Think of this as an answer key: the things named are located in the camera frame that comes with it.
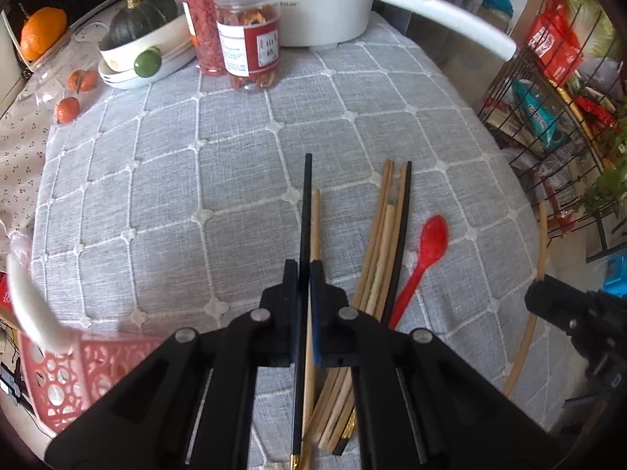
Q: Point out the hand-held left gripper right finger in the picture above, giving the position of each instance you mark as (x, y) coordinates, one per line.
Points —
(317, 323)

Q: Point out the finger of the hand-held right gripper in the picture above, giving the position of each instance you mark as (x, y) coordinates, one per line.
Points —
(553, 301)

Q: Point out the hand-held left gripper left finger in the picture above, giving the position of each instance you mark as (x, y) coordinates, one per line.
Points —
(291, 313)

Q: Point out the green printed bamboo chopstick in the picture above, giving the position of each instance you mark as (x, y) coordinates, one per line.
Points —
(375, 259)
(383, 254)

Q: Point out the plain bamboo chopstick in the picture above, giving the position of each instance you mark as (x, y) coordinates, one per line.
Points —
(391, 176)
(384, 176)
(317, 225)
(400, 181)

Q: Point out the black chopstick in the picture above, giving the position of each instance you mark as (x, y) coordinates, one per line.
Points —
(307, 205)

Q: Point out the red plastic spoon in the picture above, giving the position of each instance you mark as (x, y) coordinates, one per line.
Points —
(433, 240)

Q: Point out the bundle of wooden chopsticks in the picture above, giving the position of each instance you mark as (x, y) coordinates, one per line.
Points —
(403, 215)

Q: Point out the pink plastic basket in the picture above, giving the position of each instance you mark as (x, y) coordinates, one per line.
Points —
(98, 362)

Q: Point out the curved wooden chair back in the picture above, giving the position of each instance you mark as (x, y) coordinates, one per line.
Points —
(531, 313)

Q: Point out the leafy green herbs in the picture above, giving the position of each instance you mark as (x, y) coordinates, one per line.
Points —
(607, 186)

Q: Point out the grey checked tablecloth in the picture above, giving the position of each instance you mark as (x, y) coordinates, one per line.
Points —
(196, 205)

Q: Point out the teal snack packet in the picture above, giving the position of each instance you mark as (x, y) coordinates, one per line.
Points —
(539, 115)

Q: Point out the white spoon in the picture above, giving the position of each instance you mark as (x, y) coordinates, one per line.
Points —
(29, 303)

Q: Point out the red snack packets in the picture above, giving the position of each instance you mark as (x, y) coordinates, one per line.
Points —
(556, 34)

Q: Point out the red label dried fruit jar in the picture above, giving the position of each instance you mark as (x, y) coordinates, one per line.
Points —
(250, 49)

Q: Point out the white plate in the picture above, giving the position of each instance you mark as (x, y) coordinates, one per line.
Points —
(171, 66)

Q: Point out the goji berry jar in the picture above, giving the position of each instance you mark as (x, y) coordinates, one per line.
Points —
(203, 39)

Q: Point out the green lime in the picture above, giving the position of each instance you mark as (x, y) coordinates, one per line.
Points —
(147, 63)

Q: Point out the small tangerine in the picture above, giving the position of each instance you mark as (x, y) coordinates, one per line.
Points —
(74, 81)
(66, 110)
(89, 81)

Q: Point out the blue plastic bag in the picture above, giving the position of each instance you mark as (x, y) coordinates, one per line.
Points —
(497, 2)

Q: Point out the white electric pot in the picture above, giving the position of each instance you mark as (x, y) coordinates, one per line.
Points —
(318, 5)

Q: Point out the white bowl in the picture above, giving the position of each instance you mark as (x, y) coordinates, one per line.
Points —
(122, 54)

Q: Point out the white floral tablecloth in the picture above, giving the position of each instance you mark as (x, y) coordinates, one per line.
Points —
(19, 156)

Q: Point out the dark green pumpkin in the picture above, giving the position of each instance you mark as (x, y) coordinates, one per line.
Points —
(142, 17)

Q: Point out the large orange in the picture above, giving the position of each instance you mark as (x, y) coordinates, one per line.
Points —
(43, 34)

